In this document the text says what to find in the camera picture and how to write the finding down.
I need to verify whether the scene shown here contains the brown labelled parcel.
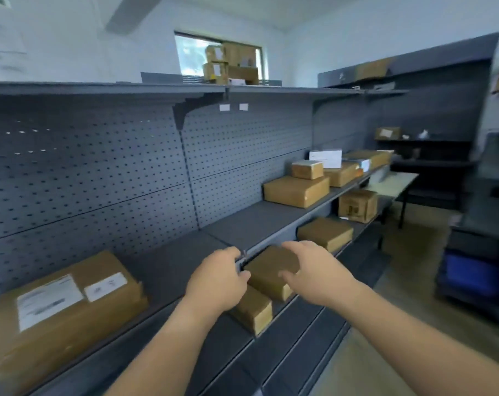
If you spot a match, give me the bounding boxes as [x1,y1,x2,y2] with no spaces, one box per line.
[0,250,149,395]

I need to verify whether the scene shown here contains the person's right hand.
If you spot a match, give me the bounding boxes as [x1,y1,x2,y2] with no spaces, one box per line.
[279,241,358,309]

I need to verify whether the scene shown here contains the small beige table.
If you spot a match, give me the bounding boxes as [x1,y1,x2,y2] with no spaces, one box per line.
[363,172,420,230]

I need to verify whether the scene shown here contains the person's left hand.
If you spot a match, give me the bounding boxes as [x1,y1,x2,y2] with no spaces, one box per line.
[183,246,252,314]

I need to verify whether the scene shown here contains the person's left forearm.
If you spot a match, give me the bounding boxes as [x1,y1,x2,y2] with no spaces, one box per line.
[105,296,230,396]

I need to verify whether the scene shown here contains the person's right forearm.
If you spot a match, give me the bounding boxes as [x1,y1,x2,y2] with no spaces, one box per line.
[336,279,499,396]

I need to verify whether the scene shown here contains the small labelled cardboard carton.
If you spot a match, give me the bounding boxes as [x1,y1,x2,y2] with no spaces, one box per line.
[203,62,229,84]
[205,45,227,64]

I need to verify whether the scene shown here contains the grey metal pegboard shelf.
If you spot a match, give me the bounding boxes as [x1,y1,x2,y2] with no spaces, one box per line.
[0,81,411,396]

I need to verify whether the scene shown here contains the printed brown carton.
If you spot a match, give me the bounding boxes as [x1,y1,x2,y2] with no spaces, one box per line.
[338,189,379,224]

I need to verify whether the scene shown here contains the brown box white label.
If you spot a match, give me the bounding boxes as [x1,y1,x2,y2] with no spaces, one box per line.
[375,126,402,141]

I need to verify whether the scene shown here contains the cardboard-covered window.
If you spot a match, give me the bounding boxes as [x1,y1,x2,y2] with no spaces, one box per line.
[0,0,28,82]

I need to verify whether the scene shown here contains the cardboard boxes at window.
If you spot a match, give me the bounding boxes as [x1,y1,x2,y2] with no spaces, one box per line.
[174,30,265,85]

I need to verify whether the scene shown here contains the large cardboard carton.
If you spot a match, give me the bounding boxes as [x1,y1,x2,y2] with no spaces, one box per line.
[226,65,260,85]
[224,42,259,68]

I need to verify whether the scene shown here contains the blue plastic crate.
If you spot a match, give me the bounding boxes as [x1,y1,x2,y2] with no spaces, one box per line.
[443,251,499,298]

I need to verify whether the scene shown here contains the small taped brown box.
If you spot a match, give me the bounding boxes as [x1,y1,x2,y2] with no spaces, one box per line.
[290,159,325,180]

